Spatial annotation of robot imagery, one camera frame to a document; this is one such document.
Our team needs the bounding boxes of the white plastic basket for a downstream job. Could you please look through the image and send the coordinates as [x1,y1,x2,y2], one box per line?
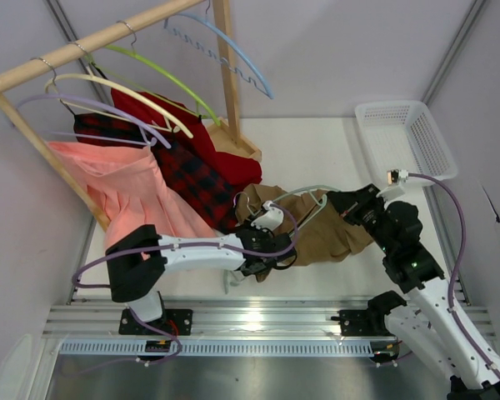
[355,100,458,187]

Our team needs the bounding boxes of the sage green plastic hanger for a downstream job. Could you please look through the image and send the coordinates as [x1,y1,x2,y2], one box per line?
[222,185,333,294]

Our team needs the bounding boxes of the lime green plastic hanger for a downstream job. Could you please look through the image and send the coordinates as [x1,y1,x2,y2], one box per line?
[68,41,222,127]

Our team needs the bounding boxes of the red black plaid skirt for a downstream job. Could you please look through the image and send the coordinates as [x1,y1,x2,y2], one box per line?
[77,137,238,233]

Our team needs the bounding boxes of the cream plastic hanger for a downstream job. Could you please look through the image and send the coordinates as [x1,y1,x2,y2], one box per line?
[44,57,193,141]

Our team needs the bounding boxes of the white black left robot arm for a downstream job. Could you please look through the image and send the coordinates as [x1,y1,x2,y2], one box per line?
[105,225,297,323]

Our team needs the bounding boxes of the tan brown skirt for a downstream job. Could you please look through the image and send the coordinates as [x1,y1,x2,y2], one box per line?
[235,184,373,268]

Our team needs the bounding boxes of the lilac plastic hanger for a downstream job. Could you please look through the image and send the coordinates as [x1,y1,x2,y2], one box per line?
[16,93,172,149]

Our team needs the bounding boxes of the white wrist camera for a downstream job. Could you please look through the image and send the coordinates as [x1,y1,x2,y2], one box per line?
[377,169,409,202]
[250,201,284,231]

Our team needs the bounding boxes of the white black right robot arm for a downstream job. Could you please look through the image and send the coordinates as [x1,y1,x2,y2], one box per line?
[327,184,500,399]

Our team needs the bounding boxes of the white slotted cable duct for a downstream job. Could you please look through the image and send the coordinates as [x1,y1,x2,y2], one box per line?
[59,338,398,358]

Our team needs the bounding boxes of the pink skirt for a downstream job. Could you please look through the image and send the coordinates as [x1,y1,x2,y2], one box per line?
[47,142,216,248]

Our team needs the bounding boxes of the aluminium mounting rail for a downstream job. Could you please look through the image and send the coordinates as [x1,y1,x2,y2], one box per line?
[41,295,495,341]

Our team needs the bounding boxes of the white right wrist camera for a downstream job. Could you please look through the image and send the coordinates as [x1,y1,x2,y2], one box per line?
[377,169,409,202]

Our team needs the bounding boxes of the wooden clothes rack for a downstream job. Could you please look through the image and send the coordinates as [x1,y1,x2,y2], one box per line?
[0,0,263,229]

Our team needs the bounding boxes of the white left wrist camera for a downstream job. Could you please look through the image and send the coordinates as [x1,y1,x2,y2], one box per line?
[250,201,284,231]

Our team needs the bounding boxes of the light blue plastic hanger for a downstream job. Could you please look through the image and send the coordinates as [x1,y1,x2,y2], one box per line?
[162,1,274,100]

